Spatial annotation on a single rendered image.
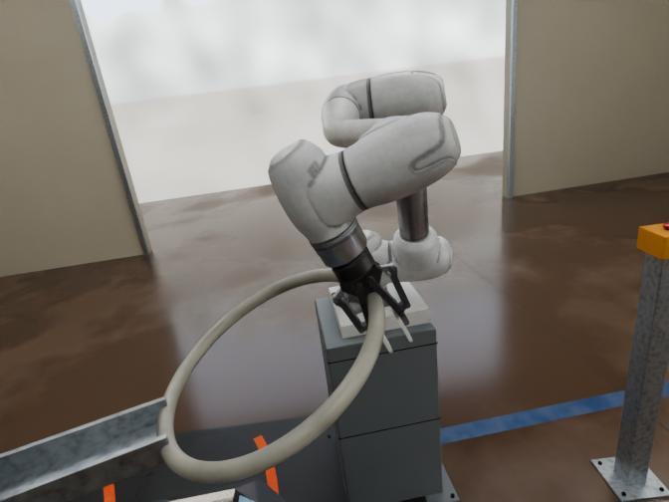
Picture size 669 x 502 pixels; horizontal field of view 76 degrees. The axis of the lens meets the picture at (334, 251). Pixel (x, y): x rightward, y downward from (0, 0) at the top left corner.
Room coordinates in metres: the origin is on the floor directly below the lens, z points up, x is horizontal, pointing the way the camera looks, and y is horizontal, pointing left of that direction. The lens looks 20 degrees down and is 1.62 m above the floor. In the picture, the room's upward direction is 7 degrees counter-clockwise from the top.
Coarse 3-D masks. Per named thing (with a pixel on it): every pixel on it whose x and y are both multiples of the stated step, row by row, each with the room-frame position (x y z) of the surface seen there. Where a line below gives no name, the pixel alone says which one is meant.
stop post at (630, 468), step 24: (648, 240) 1.27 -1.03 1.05; (648, 264) 1.28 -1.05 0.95; (648, 288) 1.27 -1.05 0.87; (648, 312) 1.25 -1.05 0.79; (648, 336) 1.24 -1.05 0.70; (648, 360) 1.23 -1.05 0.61; (648, 384) 1.23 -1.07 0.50; (624, 408) 1.29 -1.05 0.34; (648, 408) 1.23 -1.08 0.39; (624, 432) 1.28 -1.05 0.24; (648, 432) 1.23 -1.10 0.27; (624, 456) 1.26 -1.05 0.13; (648, 456) 1.23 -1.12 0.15; (624, 480) 1.24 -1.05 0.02; (648, 480) 1.24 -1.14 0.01
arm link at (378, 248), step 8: (368, 232) 1.46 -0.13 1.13; (368, 240) 1.42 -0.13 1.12; (376, 240) 1.43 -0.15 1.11; (384, 240) 1.48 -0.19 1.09; (368, 248) 1.40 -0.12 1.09; (376, 248) 1.41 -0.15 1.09; (384, 248) 1.42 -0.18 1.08; (376, 256) 1.39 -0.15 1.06; (384, 256) 1.40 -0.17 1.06; (384, 280) 1.39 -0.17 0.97
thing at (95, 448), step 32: (128, 416) 0.66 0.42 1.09; (32, 448) 0.61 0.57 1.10; (64, 448) 0.62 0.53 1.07; (96, 448) 0.63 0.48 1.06; (128, 448) 0.57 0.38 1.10; (160, 448) 0.58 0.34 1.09; (0, 480) 0.59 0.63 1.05; (32, 480) 0.57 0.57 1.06; (64, 480) 0.53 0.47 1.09; (96, 480) 0.54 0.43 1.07
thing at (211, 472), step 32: (288, 288) 0.92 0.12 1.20; (224, 320) 0.89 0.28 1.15; (384, 320) 0.65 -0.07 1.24; (192, 352) 0.82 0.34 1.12; (352, 384) 0.53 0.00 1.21; (160, 416) 0.66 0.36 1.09; (320, 416) 0.49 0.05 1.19; (288, 448) 0.47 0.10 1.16; (192, 480) 0.50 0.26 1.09; (224, 480) 0.47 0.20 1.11
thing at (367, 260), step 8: (360, 256) 0.68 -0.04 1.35; (368, 256) 0.69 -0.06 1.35; (352, 264) 0.67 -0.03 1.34; (360, 264) 0.67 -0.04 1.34; (368, 264) 0.68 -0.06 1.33; (376, 264) 0.70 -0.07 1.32; (336, 272) 0.68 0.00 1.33; (344, 272) 0.67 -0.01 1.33; (352, 272) 0.67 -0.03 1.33; (360, 272) 0.67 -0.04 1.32; (368, 272) 0.70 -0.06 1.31; (376, 272) 0.70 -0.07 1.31; (344, 280) 0.68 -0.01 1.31; (352, 280) 0.67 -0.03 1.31; (360, 280) 0.70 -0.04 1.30; (376, 280) 0.70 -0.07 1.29; (344, 288) 0.70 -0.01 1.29; (352, 288) 0.70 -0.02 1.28; (368, 288) 0.70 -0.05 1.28
